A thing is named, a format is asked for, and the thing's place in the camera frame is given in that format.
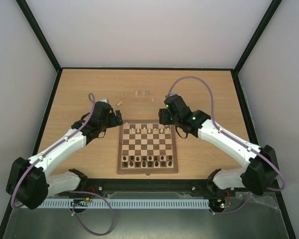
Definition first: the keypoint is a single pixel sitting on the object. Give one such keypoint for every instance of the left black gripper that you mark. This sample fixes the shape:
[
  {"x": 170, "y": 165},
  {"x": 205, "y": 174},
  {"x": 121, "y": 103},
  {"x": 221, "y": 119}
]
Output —
[{"x": 114, "y": 122}]

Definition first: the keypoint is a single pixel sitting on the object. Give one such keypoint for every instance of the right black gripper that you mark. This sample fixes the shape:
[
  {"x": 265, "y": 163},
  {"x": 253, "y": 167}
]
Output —
[{"x": 163, "y": 117}]

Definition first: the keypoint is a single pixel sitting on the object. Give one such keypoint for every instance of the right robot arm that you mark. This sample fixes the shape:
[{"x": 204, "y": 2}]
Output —
[{"x": 258, "y": 164}]

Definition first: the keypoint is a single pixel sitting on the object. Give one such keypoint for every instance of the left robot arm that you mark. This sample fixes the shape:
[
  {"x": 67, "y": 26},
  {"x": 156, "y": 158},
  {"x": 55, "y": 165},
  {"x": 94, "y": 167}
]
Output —
[{"x": 31, "y": 181}]

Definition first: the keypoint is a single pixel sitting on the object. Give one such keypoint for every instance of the wooden chess board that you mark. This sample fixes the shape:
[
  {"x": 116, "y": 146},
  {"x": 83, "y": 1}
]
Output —
[{"x": 140, "y": 144}]

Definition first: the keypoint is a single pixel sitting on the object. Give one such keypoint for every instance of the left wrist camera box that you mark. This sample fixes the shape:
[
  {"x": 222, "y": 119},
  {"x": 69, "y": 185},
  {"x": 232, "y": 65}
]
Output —
[{"x": 105, "y": 100}]

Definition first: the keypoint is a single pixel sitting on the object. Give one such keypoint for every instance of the black aluminium rail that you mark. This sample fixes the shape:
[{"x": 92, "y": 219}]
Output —
[{"x": 154, "y": 185}]

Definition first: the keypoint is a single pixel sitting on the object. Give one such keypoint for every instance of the white slotted cable duct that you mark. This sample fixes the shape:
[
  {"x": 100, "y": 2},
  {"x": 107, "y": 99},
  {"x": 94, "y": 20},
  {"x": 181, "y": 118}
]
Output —
[{"x": 126, "y": 204}]

